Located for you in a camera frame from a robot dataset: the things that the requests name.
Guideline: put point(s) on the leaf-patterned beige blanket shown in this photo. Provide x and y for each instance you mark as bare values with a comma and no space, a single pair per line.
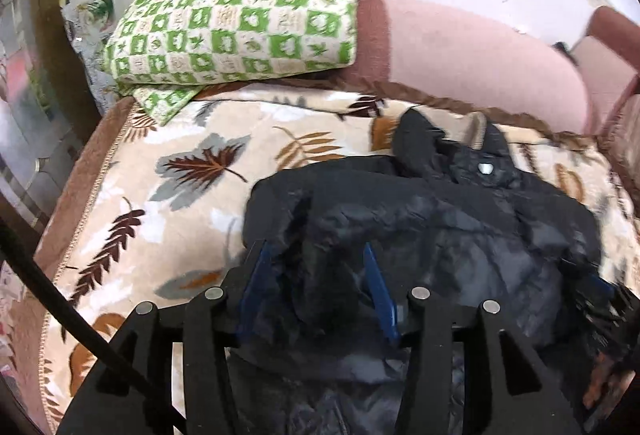
155,212

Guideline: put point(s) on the black puffer jacket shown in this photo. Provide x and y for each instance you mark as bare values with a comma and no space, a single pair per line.
514,325

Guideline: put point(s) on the green checkered pillow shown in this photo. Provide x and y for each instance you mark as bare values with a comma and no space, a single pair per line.
166,51

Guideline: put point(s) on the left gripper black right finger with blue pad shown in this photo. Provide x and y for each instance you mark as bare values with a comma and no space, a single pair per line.
393,312

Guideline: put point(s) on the floral patterned bag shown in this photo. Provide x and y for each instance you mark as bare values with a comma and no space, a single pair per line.
88,25

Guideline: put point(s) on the pink bolster cushion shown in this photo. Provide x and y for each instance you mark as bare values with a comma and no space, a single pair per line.
445,52

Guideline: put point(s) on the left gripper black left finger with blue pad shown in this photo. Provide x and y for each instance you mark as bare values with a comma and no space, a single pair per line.
245,287

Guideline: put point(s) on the glass panel door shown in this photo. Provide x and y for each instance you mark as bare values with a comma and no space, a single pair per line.
38,146

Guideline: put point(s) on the striped brown cushion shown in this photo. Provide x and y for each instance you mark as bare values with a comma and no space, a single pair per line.
620,143

